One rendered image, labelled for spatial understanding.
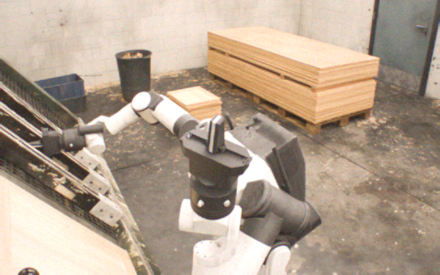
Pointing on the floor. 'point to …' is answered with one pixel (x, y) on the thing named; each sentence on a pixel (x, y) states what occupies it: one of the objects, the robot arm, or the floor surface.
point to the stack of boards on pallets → (294, 75)
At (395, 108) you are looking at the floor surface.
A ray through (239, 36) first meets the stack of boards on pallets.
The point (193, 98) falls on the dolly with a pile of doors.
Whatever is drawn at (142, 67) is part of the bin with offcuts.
